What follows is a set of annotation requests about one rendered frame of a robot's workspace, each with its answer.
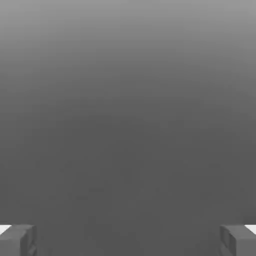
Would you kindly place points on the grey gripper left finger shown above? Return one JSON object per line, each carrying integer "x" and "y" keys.
{"x": 14, "y": 240}

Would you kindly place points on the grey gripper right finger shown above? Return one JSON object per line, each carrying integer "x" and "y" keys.
{"x": 243, "y": 241}

